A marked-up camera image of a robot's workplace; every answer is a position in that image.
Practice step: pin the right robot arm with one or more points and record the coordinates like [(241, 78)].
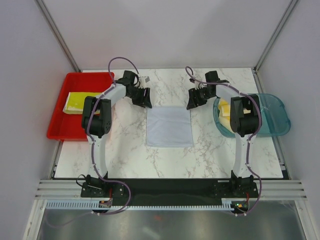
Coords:
[(245, 116)]

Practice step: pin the aluminium frame post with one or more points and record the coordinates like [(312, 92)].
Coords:
[(276, 33), (57, 34)]

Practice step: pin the cream towel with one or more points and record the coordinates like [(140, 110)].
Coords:
[(224, 116)]

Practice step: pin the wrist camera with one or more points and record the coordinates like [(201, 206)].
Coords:
[(144, 81), (195, 82)]

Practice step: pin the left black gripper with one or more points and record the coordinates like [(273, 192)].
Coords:
[(143, 102)]

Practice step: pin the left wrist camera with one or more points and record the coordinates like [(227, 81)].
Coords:
[(144, 81)]

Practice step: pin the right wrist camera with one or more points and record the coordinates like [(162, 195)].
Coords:
[(195, 82)]

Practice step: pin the left aluminium frame post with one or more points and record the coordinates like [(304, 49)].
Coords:
[(57, 34)]

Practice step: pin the aluminium front rail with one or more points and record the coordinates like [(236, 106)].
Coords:
[(271, 190)]

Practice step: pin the red plastic bin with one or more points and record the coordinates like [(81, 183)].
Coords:
[(68, 127)]

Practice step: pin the white cable duct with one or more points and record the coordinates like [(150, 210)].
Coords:
[(99, 205)]

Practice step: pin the yellow patterned towel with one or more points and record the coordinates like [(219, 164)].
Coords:
[(74, 104)]

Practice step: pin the right aluminium frame post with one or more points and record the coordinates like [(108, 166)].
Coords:
[(276, 33)]

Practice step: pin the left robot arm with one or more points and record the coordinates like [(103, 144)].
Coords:
[(97, 118)]

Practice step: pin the blue transparent plastic tub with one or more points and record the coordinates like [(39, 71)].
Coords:
[(275, 121)]

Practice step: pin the light blue white towel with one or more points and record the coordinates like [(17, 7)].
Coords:
[(169, 127)]

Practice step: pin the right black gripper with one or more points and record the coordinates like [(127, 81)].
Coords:
[(193, 102)]

